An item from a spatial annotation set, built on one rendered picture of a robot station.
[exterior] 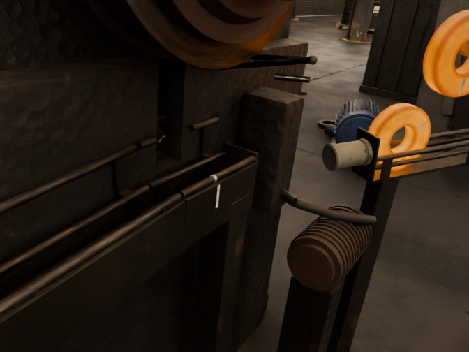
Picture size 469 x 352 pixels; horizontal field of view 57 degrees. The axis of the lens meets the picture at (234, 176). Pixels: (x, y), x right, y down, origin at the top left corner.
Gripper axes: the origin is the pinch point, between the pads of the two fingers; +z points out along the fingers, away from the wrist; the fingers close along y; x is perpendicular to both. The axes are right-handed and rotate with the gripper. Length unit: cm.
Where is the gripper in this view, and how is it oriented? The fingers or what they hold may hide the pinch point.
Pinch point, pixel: (467, 45)
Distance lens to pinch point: 91.7
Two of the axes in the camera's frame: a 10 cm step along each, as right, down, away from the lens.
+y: 9.3, -0.7, 3.6
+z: -3.5, -4.8, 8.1
